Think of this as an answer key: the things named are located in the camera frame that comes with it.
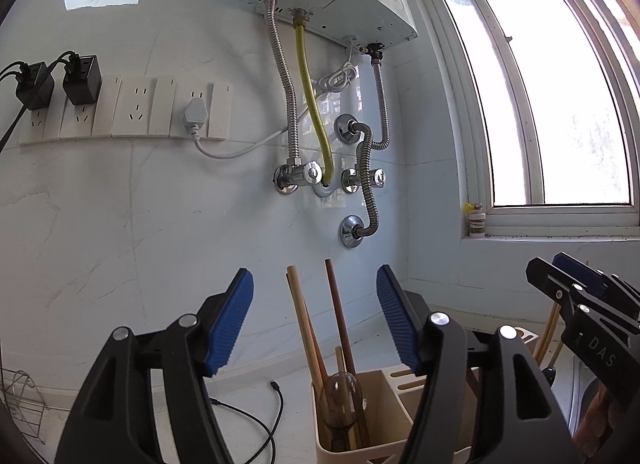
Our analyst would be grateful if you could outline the pale bamboo chopstick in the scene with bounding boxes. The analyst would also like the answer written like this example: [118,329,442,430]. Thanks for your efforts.
[334,346,346,373]

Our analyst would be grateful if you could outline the brown wooden chopstick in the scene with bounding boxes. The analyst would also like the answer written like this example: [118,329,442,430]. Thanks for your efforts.
[305,309,329,384]

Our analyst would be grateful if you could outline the grey translucent spoon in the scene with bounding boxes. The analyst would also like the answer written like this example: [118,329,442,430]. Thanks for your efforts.
[319,372,361,452]

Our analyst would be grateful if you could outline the pale wooden chopstick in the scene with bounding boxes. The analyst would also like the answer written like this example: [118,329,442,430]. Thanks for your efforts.
[286,266,323,397]

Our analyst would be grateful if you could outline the dark red wooden chopstick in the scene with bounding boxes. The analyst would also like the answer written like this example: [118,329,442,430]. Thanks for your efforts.
[324,259,370,448]

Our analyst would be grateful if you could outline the light wooden chopstick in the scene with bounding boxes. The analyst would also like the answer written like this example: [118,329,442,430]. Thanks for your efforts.
[534,302,561,366]

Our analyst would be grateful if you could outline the light bamboo chopstick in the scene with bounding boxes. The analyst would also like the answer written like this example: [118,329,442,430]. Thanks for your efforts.
[547,340,564,368]

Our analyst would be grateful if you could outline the black spoon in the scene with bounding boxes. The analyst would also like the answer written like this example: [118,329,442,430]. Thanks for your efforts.
[542,366,556,387]

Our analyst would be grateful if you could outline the person right hand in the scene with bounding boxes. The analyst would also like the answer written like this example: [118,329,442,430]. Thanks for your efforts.
[573,384,624,461]

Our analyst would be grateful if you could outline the small jar on sill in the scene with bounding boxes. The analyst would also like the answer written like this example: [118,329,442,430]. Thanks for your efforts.
[464,203,487,239]

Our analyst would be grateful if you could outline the cream utensil holder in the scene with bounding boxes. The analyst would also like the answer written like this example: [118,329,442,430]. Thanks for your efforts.
[311,325,542,464]

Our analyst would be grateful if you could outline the white framed window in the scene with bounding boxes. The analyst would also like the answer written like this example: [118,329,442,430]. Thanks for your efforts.
[418,0,639,238]

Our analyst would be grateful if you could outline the black power adapter right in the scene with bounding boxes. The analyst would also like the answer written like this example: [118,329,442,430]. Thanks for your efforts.
[63,52,102,106]

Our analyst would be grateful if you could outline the black power adapter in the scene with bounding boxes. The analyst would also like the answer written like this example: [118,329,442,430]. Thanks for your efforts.
[63,52,102,106]
[15,62,54,111]

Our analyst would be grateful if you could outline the black power adapter left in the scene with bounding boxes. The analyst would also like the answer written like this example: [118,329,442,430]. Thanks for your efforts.
[15,62,54,111]

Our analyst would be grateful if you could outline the corrugated steel hose lower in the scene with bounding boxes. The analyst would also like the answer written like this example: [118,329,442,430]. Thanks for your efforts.
[333,113,388,250]

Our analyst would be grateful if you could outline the corrugated steel hose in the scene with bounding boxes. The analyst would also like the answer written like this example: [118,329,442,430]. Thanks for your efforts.
[333,113,388,250]
[360,42,392,150]
[263,0,302,171]

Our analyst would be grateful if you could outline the white wall plug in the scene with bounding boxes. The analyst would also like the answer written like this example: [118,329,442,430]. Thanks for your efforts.
[183,98,208,142]

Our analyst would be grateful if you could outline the white wall socket strip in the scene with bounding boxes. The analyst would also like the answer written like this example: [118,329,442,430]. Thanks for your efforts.
[17,74,233,146]

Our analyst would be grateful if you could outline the wire dish rack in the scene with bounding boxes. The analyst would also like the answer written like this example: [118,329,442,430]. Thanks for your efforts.
[1,370,49,444]

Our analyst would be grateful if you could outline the corrugated steel hose right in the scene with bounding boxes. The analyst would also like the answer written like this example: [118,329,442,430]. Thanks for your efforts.
[360,42,392,150]

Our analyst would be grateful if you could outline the yellow gas hose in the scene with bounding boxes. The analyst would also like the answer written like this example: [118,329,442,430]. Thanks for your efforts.
[290,7,335,185]

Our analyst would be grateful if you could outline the corrugated steel hose left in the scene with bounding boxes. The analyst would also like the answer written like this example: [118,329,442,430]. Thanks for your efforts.
[263,0,302,171]

